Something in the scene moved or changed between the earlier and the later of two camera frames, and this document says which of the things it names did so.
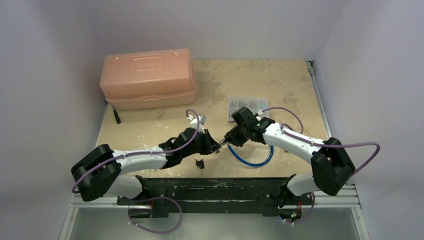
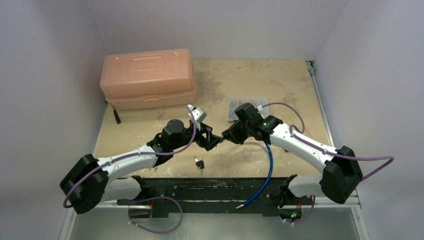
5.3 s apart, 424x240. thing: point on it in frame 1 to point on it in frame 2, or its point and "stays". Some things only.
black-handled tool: (117, 117) stays
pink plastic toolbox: (146, 79) stays
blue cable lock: (223, 142) to (266, 183)
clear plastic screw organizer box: (254, 104) stays
